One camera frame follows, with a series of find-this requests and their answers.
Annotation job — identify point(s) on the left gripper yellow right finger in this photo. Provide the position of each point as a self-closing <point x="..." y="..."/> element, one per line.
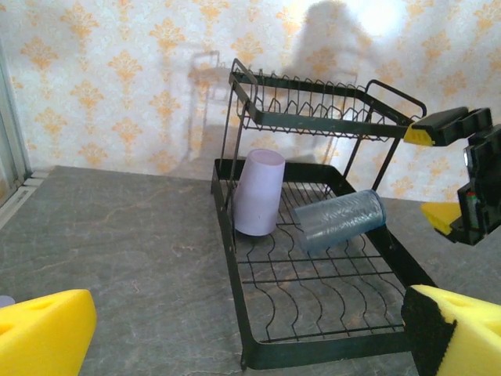
<point x="469" y="340"/>

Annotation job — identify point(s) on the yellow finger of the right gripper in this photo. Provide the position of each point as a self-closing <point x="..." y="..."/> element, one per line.
<point x="442" y="217"/>
<point x="450" y="125"/>

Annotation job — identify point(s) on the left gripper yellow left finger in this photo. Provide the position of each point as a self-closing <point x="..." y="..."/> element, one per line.
<point x="43" y="337"/>

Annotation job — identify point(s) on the blue translucent plastic cup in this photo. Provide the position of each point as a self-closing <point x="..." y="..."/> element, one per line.
<point x="336" y="219"/>

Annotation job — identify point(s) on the lilac plastic cup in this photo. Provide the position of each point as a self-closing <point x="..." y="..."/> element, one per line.
<point x="258" y="192"/>

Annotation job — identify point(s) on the small blue purple cylinder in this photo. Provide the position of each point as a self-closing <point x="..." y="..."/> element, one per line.
<point x="6" y="301"/>

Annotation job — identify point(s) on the aluminium side rail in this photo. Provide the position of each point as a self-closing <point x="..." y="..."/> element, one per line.
<point x="23" y="192"/>

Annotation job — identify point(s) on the aluminium corner post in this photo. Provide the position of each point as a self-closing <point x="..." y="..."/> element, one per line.
<point x="13" y="149"/>

